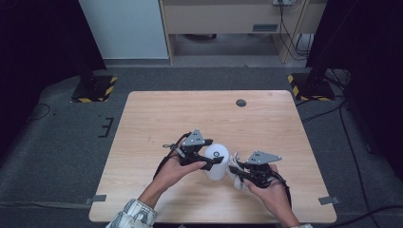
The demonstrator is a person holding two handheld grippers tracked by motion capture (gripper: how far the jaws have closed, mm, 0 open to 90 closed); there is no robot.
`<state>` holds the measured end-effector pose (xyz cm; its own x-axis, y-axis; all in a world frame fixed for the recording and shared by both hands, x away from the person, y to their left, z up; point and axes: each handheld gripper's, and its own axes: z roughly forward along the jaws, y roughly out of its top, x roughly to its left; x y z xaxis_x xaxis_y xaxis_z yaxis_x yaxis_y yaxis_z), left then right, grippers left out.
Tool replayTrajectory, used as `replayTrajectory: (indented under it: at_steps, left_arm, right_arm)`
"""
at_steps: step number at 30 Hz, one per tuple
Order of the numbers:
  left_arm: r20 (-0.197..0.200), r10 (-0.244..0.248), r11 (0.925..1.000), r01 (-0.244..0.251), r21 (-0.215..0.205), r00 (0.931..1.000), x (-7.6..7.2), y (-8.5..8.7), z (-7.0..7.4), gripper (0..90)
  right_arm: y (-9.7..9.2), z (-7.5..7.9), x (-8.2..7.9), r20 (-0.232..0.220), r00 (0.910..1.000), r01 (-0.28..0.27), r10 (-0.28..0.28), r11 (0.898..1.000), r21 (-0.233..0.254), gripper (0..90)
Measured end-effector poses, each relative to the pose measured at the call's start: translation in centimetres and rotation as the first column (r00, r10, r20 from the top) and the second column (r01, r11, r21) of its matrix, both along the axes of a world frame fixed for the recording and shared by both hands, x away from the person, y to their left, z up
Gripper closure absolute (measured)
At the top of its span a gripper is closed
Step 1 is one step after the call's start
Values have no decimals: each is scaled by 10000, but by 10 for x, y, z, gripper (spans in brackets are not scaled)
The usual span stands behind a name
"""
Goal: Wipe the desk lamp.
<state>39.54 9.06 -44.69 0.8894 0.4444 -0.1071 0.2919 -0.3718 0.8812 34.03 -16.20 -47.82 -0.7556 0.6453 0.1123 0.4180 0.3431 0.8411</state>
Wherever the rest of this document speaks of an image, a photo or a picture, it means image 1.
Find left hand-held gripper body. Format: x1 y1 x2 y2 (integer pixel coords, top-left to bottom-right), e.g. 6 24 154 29
163 128 214 167

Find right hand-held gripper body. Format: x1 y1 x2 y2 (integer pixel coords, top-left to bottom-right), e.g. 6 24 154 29
242 150 282 189

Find white cylindrical cup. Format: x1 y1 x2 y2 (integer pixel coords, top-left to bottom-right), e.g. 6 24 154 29
203 142 230 182

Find person's right hand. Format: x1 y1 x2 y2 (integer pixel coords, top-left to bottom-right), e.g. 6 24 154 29
243 164 297 224

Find person's left hand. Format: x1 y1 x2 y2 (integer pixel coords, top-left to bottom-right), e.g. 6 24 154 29
153 156 208 200

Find grey tape piece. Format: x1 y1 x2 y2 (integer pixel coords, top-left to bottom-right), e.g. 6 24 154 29
317 196 341 206
85 194 108 205

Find black floor tape marks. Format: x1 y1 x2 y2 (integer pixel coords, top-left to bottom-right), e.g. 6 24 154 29
98 117 115 139

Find black stand with striped base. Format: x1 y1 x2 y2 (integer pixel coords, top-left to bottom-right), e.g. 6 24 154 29
287 56 336 103
70 53 119 105

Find light wooden desk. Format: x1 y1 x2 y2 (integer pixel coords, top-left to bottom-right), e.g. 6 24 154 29
159 0 329 65

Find white cabinet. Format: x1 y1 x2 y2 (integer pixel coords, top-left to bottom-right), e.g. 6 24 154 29
78 0 169 60

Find black curtain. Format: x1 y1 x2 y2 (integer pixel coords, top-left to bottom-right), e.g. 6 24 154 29
0 0 107 162
306 0 403 174

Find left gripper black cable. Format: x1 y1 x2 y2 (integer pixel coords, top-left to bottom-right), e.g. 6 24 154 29
153 132 192 181

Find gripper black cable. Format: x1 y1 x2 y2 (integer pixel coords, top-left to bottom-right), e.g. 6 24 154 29
271 173 293 211
153 132 192 181

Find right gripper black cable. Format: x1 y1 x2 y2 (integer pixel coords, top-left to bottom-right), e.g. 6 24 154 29
271 173 293 211

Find long black floor cable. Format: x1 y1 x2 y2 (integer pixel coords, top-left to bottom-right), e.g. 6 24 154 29
337 101 383 228

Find thick black floor cable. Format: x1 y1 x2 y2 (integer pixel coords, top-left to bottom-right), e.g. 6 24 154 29
332 204 403 228

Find black hanging cables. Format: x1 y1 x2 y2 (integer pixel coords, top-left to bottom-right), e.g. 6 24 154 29
278 3 316 62

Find thin black floor cable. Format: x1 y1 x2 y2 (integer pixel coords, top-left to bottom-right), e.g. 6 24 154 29
28 103 51 123

